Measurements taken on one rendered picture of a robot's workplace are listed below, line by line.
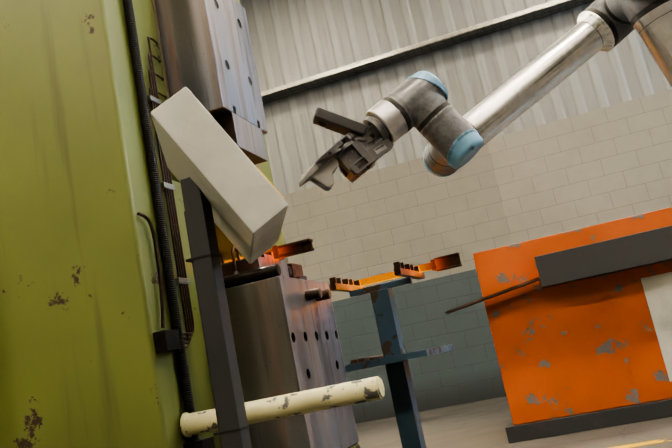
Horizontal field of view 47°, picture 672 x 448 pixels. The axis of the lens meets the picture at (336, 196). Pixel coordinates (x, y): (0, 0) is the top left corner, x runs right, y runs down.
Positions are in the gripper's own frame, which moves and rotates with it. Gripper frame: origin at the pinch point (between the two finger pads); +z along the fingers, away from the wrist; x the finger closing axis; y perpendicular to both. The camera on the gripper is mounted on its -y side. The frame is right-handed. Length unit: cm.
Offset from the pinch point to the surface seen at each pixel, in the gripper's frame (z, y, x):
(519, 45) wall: -481, -65, 689
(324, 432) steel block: 28, 46, 40
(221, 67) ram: -11, -41, 34
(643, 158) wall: -472, 130, 647
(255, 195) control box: 14.5, 1.4, -27.0
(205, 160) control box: 17.1, -8.9, -27.0
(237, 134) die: -3.5, -25.2, 36.2
